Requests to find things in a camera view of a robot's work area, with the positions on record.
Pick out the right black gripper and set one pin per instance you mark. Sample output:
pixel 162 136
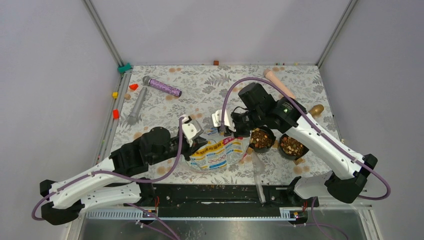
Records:
pixel 239 131

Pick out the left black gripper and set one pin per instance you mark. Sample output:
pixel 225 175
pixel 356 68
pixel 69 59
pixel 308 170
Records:
pixel 197 142

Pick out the cat food bag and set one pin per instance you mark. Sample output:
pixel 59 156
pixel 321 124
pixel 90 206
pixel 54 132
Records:
pixel 220 152

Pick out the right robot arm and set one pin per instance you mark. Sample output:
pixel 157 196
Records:
pixel 349 170

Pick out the pet food kibble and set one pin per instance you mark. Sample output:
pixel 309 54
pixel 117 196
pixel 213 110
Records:
pixel 262 139

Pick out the black bowl paw print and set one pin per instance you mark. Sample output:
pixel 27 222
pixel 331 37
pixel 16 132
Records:
pixel 261 139

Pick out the floral patterned table mat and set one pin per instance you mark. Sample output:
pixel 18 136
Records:
pixel 203 91

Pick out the grey toy microphone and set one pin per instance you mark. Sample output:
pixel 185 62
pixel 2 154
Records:
pixel 135 115

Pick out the black bowl fish print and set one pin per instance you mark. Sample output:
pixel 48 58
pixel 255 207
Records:
pixel 290 148

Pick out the pink toy microphone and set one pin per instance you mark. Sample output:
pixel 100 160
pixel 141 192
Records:
pixel 269 75

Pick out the purple glitter toy microphone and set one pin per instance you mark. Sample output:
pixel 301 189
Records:
pixel 148 81

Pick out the tan wooden cube block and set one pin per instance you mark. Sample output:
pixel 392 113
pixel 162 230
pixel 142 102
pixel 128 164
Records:
pixel 127 96

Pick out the small tan wooden block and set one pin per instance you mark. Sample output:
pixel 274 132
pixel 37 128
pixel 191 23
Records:
pixel 299 161

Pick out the red triangular block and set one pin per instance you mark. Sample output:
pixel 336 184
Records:
pixel 133 87

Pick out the gold toy microphone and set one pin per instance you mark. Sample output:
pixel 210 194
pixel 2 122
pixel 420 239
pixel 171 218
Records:
pixel 316 110

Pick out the teal plastic block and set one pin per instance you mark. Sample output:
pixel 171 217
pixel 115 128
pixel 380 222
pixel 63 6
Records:
pixel 124 68

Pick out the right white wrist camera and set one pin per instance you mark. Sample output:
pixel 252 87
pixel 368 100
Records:
pixel 222 120

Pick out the red block on rail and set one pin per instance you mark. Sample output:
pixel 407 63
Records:
pixel 115 114

